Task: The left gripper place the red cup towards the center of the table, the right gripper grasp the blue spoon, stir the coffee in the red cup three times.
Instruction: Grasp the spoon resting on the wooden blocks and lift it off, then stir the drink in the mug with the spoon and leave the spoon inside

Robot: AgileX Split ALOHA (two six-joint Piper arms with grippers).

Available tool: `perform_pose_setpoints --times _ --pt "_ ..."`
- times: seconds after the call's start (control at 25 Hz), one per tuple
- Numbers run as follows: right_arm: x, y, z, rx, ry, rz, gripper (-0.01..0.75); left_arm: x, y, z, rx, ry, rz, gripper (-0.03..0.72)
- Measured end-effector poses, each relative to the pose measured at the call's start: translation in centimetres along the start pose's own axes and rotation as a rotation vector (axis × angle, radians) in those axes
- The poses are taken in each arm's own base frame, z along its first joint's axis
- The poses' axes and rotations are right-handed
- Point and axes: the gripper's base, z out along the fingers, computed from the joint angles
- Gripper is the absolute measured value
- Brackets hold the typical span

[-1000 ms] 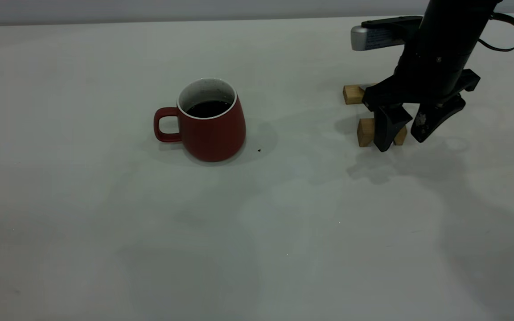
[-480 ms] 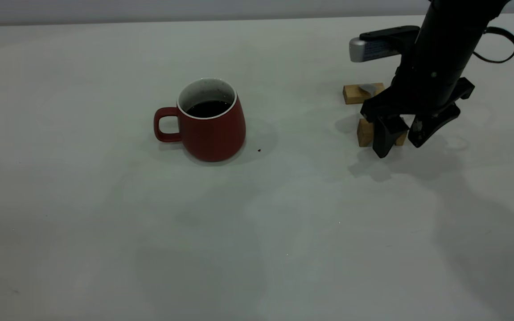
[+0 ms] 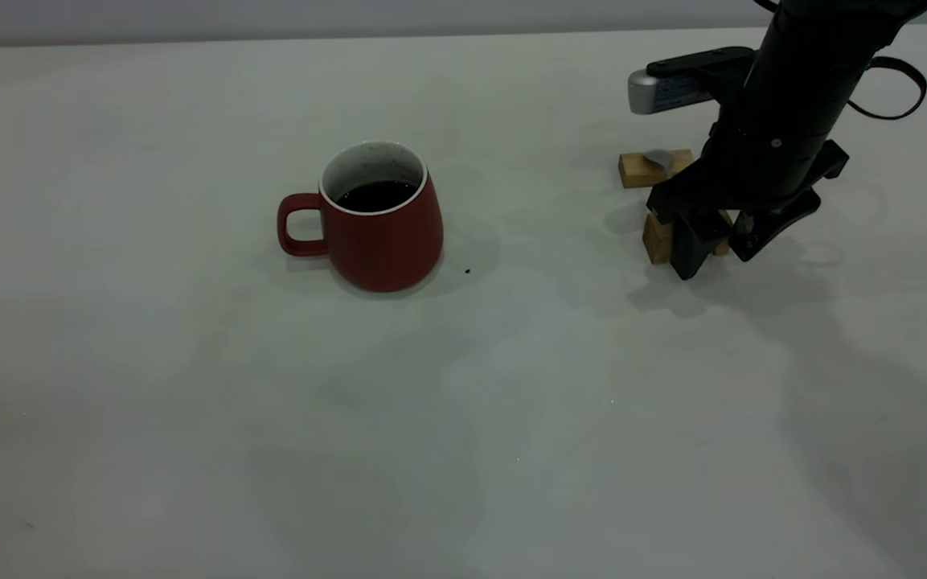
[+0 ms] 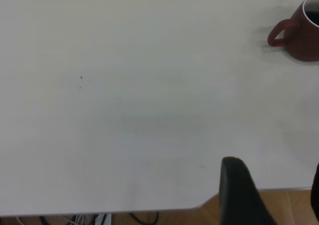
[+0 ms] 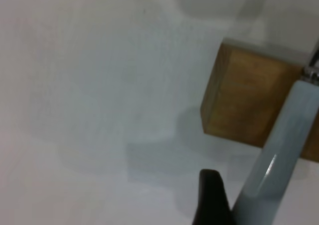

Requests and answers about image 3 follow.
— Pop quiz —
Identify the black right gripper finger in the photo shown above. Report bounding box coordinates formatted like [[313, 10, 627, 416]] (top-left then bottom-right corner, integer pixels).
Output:
[[728, 189, 822, 263], [670, 211, 734, 281]]

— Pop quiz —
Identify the arched wooden block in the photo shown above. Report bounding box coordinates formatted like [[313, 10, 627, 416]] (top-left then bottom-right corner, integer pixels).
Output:
[[642, 209, 734, 266]]

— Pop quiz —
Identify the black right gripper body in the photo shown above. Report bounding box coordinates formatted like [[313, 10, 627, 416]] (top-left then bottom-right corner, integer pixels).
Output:
[[646, 121, 850, 215]]

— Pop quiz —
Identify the black camera cable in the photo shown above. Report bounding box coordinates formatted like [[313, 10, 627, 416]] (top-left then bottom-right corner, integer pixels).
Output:
[[847, 55, 927, 121]]

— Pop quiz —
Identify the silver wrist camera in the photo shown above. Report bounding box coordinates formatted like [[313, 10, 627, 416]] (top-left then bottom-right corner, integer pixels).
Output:
[[628, 69, 713, 115]]

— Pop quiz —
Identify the red ceramic mug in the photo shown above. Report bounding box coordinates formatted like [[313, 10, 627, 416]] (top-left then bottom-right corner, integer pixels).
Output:
[[276, 141, 445, 294]]

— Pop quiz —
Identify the flat rectangular wooden block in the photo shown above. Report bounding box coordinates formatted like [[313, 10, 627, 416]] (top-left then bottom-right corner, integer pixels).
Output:
[[618, 150, 695, 190]]

